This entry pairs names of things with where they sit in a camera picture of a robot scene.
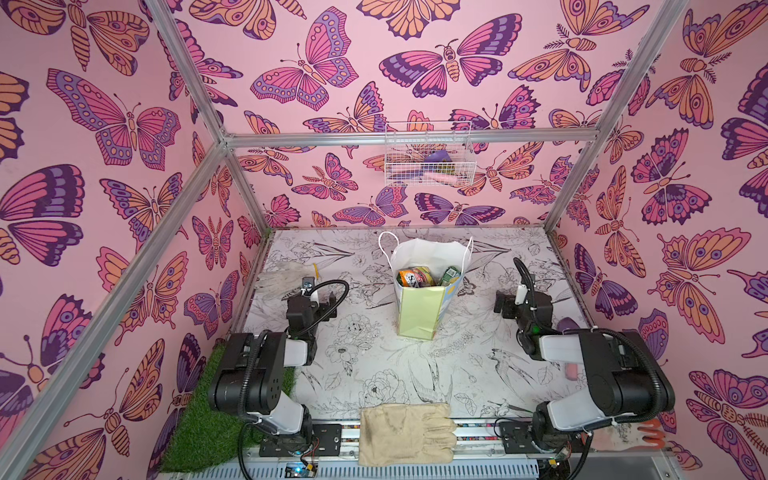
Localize green spring tea bag back-side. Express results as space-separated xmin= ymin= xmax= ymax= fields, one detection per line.
xmin=440 ymin=266 xmax=462 ymax=287

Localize purple pink garden trowel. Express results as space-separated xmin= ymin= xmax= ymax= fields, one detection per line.
xmin=556 ymin=317 xmax=583 ymax=382

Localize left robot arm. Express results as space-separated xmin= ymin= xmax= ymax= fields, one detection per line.
xmin=208 ymin=279 xmax=350 ymax=457

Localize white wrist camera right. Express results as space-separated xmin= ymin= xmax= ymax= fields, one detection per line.
xmin=514 ymin=284 xmax=529 ymax=305

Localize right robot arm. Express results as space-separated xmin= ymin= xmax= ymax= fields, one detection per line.
xmin=494 ymin=257 xmax=676 ymax=452

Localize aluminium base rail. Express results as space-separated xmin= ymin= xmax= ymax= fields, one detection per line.
xmin=239 ymin=419 xmax=589 ymax=480

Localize orange white garden glove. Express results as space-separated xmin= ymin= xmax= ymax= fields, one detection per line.
xmin=591 ymin=419 xmax=666 ymax=452

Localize white paper bag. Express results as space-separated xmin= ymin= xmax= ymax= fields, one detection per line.
xmin=378 ymin=232 xmax=474 ymax=340

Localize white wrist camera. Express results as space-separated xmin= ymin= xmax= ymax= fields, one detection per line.
xmin=300 ymin=276 xmax=320 ymax=305
xmin=514 ymin=284 xmax=529 ymax=305

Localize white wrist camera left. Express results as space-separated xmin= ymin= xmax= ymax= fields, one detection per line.
xmin=300 ymin=276 xmax=320 ymax=305

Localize green artificial grass mat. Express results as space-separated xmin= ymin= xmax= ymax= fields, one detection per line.
xmin=160 ymin=343 xmax=296 ymax=474

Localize white wire basket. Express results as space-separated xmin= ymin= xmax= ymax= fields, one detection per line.
xmin=382 ymin=121 xmax=477 ymax=189

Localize beige work glove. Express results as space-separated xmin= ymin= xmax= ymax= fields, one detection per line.
xmin=358 ymin=403 xmax=457 ymax=467

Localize orange Fox's candy bag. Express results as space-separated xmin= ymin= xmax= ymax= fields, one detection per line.
xmin=396 ymin=266 xmax=435 ymax=288

